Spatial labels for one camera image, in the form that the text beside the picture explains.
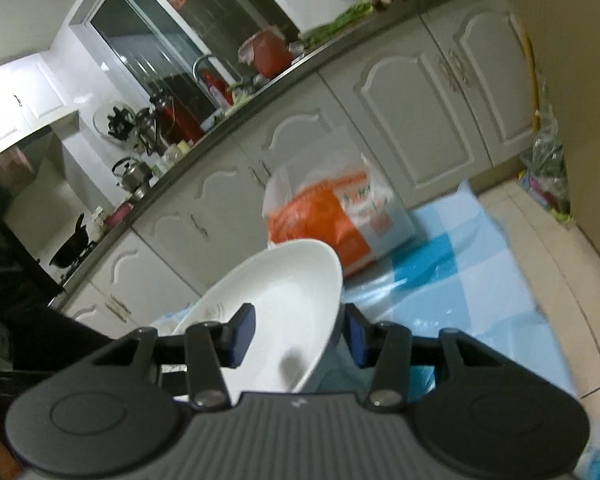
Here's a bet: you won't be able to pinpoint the orange tissue pack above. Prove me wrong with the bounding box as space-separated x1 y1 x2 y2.
262 150 415 275

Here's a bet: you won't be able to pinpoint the white upper cabinets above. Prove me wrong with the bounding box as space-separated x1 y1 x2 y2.
0 53 69 151

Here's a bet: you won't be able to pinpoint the range hood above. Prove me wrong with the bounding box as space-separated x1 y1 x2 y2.
0 126 82 221

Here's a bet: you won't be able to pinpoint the blue checkered plastic tablecloth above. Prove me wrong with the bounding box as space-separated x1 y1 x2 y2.
151 181 600 480

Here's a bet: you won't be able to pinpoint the black wok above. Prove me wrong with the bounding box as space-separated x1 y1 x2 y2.
50 214 96 269

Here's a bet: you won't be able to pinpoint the pink small bowl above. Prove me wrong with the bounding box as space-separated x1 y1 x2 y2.
104 203 132 229

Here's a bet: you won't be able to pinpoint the steel kettle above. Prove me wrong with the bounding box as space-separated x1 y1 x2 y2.
111 156 152 193

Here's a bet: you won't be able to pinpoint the white floral plate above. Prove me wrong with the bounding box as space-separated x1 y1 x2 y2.
174 240 342 402

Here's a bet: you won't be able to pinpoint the round glass lid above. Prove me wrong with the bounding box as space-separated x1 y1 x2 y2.
92 101 135 144

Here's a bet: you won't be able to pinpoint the white lower kitchen cabinets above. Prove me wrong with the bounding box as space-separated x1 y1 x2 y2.
53 0 533 335

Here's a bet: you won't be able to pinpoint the glass french press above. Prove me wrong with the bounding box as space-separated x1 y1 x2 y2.
135 107 168 156

